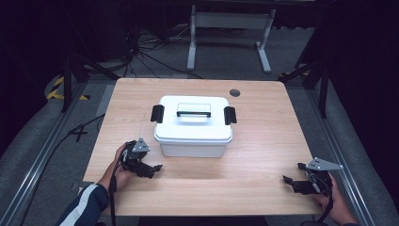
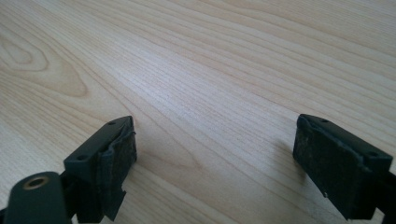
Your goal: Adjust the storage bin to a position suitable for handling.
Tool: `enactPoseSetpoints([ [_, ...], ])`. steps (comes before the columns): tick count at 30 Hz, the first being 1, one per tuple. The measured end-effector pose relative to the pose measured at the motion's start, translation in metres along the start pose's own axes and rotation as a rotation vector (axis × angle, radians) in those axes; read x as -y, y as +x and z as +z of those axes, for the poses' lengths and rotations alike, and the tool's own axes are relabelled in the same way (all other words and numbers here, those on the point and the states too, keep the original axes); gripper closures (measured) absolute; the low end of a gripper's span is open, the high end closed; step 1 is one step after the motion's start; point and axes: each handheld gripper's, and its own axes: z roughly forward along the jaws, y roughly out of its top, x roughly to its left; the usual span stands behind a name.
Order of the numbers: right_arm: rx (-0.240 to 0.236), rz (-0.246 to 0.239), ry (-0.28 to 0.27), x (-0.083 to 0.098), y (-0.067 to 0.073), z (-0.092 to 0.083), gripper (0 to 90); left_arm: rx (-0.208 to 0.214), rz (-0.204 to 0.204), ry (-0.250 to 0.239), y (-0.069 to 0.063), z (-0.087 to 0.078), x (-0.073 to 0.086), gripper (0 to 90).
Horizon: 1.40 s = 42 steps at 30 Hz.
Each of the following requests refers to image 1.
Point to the yellow black floor tape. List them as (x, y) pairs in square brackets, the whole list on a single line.
[(56, 91)]

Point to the person's right hand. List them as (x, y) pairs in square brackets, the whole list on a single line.
[(337, 205)]

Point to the black metal stand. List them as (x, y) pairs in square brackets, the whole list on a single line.
[(75, 75), (315, 78)]

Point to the black cross tape mark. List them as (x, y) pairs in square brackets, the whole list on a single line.
[(78, 132)]

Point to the black box latch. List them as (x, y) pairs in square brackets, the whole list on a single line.
[(230, 115), (157, 113)]

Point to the person's left hand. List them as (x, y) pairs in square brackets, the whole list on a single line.
[(120, 175)]

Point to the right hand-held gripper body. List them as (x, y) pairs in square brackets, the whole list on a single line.
[(321, 182)]

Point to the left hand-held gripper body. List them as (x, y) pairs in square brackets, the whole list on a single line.
[(135, 157)]

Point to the aluminium floor rail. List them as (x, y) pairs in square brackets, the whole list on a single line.
[(34, 169), (342, 150)]

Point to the white box lid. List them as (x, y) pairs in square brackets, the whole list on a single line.
[(193, 128)]

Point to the white metal desk frame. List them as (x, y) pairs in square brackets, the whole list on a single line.
[(230, 20)]

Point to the white plastic storage box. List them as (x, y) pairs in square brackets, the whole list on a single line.
[(191, 150)]

